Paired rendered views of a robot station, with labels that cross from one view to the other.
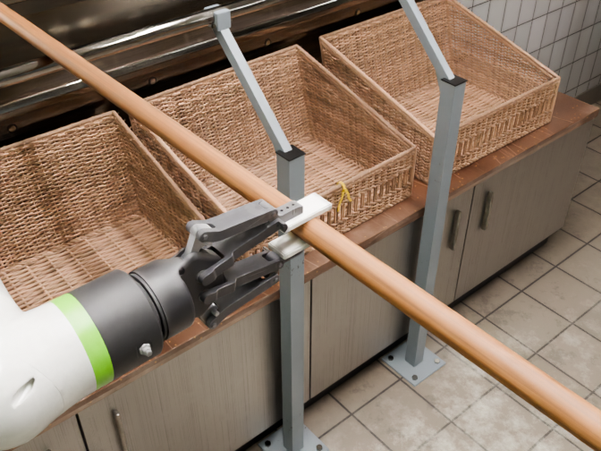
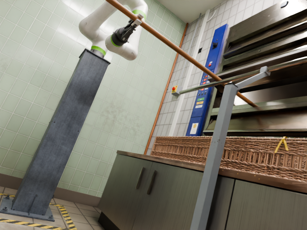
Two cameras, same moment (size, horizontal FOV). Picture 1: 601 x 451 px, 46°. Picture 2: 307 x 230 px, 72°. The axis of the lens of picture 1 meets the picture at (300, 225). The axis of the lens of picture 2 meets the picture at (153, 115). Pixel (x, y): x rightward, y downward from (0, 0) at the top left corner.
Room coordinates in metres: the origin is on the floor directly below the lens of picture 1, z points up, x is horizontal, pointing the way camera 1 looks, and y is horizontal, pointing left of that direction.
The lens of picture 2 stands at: (1.07, -0.90, 0.46)
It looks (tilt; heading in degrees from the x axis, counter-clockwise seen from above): 15 degrees up; 102
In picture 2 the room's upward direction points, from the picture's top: 18 degrees clockwise
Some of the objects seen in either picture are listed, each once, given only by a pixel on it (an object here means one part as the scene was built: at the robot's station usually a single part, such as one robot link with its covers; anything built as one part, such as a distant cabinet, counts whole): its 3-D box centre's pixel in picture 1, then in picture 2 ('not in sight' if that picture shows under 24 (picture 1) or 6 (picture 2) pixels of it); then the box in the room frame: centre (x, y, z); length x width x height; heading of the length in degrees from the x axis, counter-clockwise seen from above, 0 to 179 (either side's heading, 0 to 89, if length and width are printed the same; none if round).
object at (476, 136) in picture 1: (438, 80); not in sight; (1.95, -0.41, 0.72); 0.56 x 0.49 x 0.28; 129
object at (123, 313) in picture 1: (114, 319); (120, 37); (0.48, 0.18, 1.20); 0.12 x 0.06 x 0.09; 41
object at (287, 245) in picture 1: (300, 238); (136, 23); (0.63, 0.00, 1.18); 0.07 x 0.03 x 0.01; 131
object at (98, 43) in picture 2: not in sight; (100, 43); (0.13, 0.54, 1.36); 0.16 x 0.13 x 0.19; 60
